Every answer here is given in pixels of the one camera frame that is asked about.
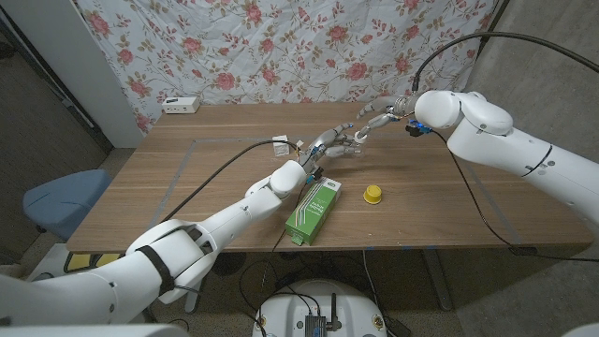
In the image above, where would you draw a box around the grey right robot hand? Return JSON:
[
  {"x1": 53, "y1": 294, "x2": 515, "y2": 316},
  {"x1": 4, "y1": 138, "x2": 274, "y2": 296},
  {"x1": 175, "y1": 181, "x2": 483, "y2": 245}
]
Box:
[{"x1": 356, "y1": 95, "x2": 420, "y2": 141}]

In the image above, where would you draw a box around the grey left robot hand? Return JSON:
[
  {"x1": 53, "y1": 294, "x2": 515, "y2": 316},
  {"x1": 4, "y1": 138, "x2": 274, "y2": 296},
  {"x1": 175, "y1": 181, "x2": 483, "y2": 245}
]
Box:
[{"x1": 299, "y1": 123, "x2": 364, "y2": 174}]

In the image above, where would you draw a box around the clear medicine bottle white cap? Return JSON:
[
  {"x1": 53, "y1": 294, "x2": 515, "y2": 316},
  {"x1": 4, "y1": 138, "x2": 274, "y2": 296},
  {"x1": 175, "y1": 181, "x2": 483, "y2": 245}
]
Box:
[{"x1": 348, "y1": 131, "x2": 369, "y2": 158}]

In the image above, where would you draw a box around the white robot base with electronics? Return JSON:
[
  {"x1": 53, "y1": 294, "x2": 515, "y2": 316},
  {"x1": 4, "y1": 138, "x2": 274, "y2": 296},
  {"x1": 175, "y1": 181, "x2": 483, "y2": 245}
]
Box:
[{"x1": 252, "y1": 279, "x2": 388, "y2": 337}]

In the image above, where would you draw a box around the white cube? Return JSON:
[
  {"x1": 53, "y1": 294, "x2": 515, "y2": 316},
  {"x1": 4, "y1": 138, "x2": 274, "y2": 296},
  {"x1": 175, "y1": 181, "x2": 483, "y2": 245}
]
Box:
[{"x1": 271, "y1": 135, "x2": 290, "y2": 157}]

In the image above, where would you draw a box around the green straw box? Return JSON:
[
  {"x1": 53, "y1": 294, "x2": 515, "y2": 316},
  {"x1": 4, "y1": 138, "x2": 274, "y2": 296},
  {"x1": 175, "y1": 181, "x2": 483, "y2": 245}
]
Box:
[{"x1": 285, "y1": 175, "x2": 343, "y2": 247}]

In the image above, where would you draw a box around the yellow cup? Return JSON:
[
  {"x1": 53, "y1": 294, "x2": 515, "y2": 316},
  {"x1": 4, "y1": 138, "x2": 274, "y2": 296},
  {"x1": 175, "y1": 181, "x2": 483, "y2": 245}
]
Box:
[{"x1": 362, "y1": 184, "x2": 383, "y2": 205}]

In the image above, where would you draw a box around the floral backdrop cloth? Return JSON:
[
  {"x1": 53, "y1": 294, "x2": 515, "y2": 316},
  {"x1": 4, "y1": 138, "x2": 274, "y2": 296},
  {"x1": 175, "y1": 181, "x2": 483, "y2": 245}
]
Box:
[{"x1": 72, "y1": 0, "x2": 500, "y2": 135}]

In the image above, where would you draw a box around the black backdrop stand pole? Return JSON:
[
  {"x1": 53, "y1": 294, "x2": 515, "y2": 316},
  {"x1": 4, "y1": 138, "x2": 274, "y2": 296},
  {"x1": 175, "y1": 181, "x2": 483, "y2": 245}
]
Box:
[{"x1": 475, "y1": 0, "x2": 511, "y2": 48}]

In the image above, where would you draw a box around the white power strip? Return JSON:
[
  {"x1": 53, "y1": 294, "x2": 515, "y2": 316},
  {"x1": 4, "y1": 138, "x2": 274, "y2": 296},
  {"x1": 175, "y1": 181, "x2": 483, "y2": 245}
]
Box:
[{"x1": 161, "y1": 95, "x2": 201, "y2": 115}]

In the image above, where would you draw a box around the blue padded chair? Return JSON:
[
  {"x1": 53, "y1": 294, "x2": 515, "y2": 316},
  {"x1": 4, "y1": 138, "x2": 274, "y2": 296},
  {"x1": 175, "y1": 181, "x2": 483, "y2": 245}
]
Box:
[{"x1": 22, "y1": 168, "x2": 113, "y2": 242}]

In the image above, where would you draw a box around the yellow and black floor mat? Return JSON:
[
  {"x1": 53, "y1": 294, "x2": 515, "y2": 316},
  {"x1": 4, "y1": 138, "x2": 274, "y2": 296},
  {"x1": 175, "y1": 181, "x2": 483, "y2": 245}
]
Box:
[{"x1": 63, "y1": 252, "x2": 122, "y2": 274}]

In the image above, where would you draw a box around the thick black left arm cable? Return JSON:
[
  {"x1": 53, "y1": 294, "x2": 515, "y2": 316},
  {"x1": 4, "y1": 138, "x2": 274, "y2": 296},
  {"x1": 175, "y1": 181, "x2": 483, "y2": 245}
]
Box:
[{"x1": 158, "y1": 139, "x2": 303, "y2": 225}]

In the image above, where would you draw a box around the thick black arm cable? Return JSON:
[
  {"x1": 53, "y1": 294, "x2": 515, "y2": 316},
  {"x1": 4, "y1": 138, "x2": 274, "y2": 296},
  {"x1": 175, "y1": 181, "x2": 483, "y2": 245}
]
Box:
[
  {"x1": 411, "y1": 30, "x2": 599, "y2": 95},
  {"x1": 158, "y1": 139, "x2": 303, "y2": 225}
]

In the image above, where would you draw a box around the thin black left wrist cable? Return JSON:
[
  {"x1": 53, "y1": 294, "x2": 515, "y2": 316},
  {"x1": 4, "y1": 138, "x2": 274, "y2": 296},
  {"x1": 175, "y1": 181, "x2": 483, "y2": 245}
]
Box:
[{"x1": 252, "y1": 180, "x2": 313, "y2": 337}]

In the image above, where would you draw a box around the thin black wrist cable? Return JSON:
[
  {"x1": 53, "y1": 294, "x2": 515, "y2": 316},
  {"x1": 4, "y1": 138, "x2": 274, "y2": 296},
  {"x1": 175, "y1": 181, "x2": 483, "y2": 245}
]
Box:
[
  {"x1": 430, "y1": 129, "x2": 599, "y2": 263},
  {"x1": 252, "y1": 180, "x2": 313, "y2": 337}
]

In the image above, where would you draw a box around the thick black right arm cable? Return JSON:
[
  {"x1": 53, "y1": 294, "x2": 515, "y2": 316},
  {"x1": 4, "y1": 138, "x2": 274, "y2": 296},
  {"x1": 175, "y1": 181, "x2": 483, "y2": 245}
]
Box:
[{"x1": 411, "y1": 30, "x2": 599, "y2": 95}]

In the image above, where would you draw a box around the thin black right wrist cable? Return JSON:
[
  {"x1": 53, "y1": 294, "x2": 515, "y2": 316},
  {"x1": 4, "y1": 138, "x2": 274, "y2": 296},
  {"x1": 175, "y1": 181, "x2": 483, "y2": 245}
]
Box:
[{"x1": 430, "y1": 129, "x2": 599, "y2": 263}]

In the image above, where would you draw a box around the white wall panel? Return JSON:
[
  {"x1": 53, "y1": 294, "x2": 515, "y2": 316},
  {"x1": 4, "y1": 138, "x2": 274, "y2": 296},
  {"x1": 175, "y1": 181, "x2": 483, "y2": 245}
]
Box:
[{"x1": 0, "y1": 0, "x2": 145, "y2": 150}]

